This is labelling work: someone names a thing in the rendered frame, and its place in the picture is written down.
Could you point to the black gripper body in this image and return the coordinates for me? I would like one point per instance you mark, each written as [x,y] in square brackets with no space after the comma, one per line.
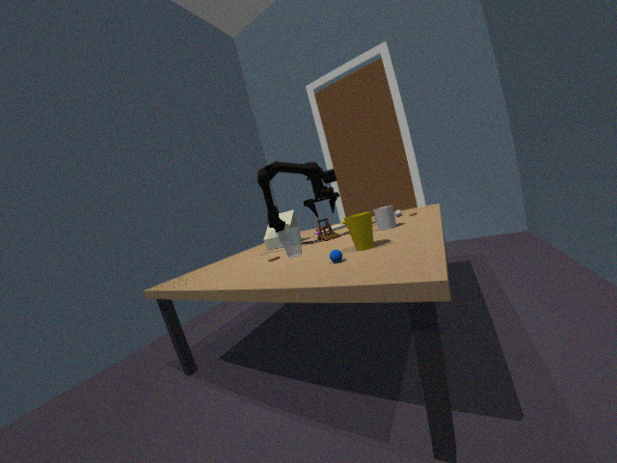
[315,190]

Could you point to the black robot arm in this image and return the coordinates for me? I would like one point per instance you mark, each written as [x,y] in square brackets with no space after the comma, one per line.
[311,170]

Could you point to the blue ball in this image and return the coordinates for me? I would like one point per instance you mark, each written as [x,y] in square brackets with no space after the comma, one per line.
[336,256]

